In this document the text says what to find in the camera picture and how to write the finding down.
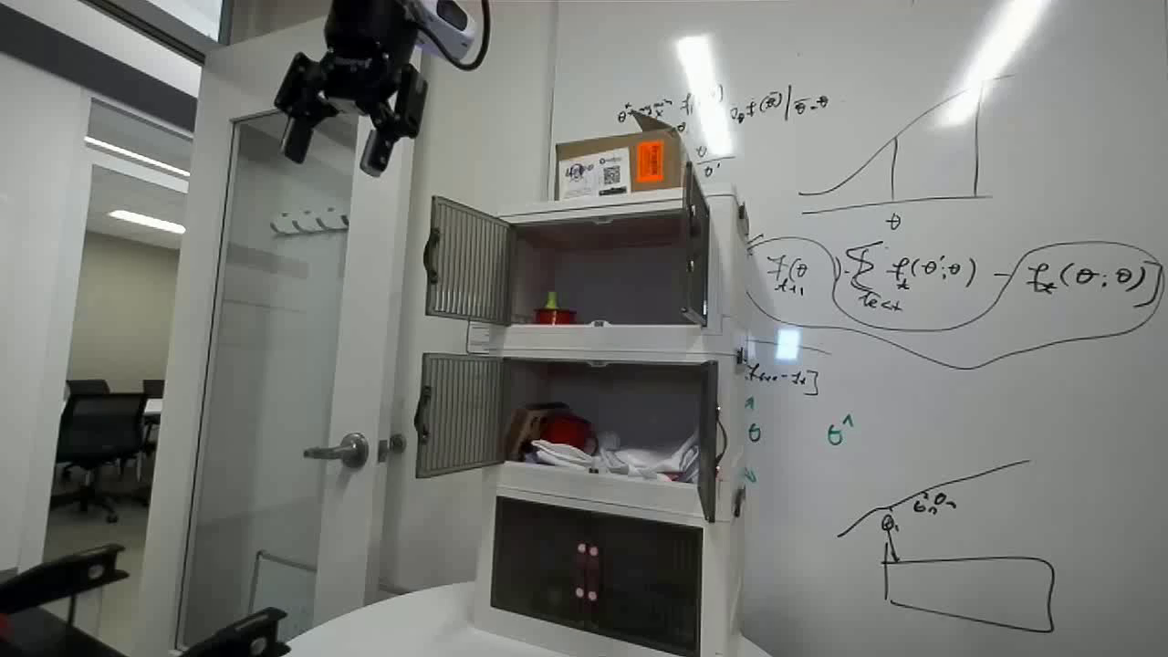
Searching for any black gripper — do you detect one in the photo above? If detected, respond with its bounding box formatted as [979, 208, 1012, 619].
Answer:
[272, 0, 435, 180]

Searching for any white three-tier cabinet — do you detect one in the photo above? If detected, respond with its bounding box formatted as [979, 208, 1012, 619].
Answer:
[468, 183, 750, 657]

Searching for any narrow translucent grey cabinet door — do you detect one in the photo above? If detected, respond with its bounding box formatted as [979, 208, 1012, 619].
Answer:
[680, 162, 717, 332]
[694, 360, 726, 524]

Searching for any dark closed cabinet door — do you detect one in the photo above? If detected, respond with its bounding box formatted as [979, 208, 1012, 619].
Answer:
[490, 491, 704, 657]

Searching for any white coat hook rack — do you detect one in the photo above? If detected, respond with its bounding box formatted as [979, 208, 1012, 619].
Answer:
[266, 203, 356, 239]

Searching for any long ceiling light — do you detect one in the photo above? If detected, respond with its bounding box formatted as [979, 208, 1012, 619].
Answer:
[105, 203, 190, 239]
[83, 131, 195, 183]

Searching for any frosted glass door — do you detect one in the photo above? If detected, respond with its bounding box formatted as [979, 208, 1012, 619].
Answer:
[179, 104, 422, 651]

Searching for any cardboard box with orange label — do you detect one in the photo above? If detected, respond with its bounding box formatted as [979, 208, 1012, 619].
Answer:
[552, 114, 694, 203]

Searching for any red object beside cloth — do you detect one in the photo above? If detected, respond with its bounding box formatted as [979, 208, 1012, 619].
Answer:
[531, 407, 604, 457]

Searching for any black office chair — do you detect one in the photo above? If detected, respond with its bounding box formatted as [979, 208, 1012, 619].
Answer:
[50, 377, 156, 524]

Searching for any black chair armrest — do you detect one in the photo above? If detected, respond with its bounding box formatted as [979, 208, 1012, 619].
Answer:
[179, 604, 297, 657]
[0, 539, 131, 619]

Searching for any silver door lever handle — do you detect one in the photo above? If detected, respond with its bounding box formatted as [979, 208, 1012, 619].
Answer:
[300, 430, 372, 474]

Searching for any wall whiteboard with drawings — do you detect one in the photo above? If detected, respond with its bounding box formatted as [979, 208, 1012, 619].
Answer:
[548, 0, 1168, 657]

